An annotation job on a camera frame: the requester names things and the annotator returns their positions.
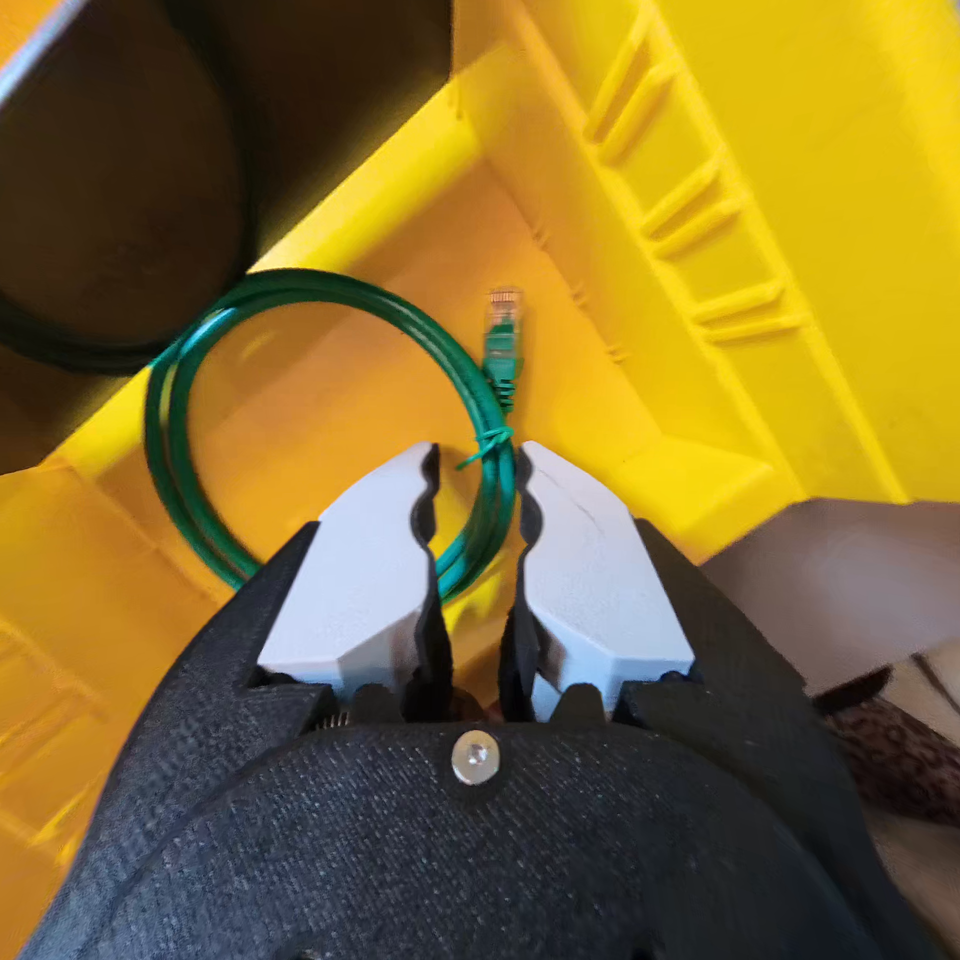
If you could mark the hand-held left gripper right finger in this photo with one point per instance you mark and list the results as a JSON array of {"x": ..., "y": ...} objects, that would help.
[{"x": 600, "y": 592}]

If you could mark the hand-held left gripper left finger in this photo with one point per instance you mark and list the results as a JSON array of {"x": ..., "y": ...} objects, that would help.
[{"x": 352, "y": 585}]

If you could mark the yellow plastic bin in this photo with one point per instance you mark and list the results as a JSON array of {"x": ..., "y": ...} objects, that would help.
[{"x": 712, "y": 375}]

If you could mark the person's left hand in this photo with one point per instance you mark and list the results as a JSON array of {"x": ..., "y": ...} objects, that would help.
[{"x": 476, "y": 705}]

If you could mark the black bin divider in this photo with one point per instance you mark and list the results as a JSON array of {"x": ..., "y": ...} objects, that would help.
[{"x": 112, "y": 187}]

